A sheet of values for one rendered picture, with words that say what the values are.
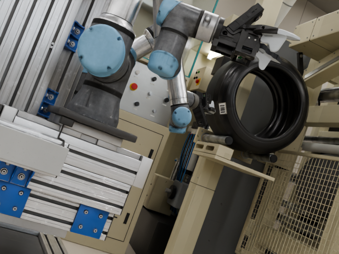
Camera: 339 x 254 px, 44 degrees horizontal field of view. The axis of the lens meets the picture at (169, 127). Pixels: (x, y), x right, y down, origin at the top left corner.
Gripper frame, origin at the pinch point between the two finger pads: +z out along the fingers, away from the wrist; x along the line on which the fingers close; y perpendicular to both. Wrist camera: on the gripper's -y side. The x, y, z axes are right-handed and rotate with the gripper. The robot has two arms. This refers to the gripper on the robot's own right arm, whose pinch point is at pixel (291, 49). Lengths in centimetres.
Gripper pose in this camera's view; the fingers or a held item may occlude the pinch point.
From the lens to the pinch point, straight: 113.4
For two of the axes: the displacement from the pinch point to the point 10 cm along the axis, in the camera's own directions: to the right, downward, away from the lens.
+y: -3.5, 9.1, -2.2
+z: 9.4, 3.5, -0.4
